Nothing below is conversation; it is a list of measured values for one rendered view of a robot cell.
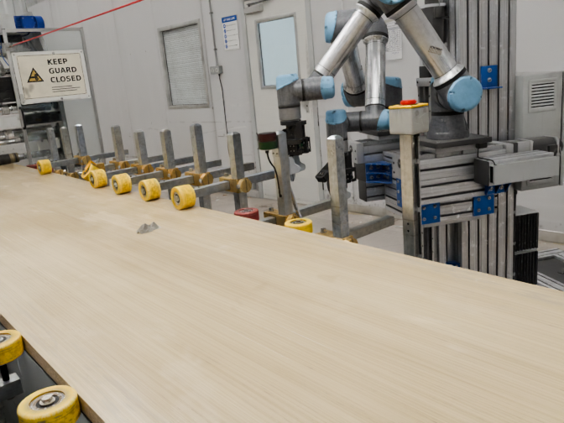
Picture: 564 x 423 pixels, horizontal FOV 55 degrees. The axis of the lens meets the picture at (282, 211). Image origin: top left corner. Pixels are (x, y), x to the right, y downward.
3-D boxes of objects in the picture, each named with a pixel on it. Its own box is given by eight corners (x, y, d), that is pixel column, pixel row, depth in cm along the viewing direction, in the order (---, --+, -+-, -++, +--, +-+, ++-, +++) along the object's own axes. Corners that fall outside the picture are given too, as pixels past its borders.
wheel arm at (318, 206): (333, 206, 204) (332, 195, 203) (340, 207, 201) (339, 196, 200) (241, 236, 177) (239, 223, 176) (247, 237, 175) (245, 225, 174)
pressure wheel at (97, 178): (109, 181, 242) (104, 189, 248) (102, 165, 244) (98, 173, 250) (96, 184, 239) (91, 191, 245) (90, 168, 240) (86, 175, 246)
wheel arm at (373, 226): (387, 225, 186) (386, 213, 185) (394, 227, 183) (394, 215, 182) (292, 261, 159) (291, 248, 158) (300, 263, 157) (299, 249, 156)
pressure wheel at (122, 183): (124, 169, 227) (133, 180, 223) (122, 184, 232) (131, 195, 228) (111, 171, 223) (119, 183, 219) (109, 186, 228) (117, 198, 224)
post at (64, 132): (79, 203, 339) (65, 126, 327) (81, 204, 336) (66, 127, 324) (74, 205, 337) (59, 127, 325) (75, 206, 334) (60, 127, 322)
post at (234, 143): (248, 257, 207) (234, 130, 195) (253, 258, 205) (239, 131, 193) (241, 259, 205) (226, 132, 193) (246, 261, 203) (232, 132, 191)
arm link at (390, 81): (402, 106, 239) (400, 74, 235) (371, 107, 243) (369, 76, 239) (404, 103, 250) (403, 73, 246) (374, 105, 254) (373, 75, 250)
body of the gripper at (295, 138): (301, 157, 183) (298, 121, 180) (279, 157, 187) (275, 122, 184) (311, 153, 189) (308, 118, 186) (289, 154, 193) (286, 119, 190)
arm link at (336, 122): (348, 107, 198) (344, 110, 190) (350, 138, 201) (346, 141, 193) (326, 109, 201) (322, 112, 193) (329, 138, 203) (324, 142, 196)
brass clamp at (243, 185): (232, 187, 207) (231, 174, 206) (253, 190, 197) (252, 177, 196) (218, 190, 203) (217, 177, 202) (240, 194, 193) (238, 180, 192)
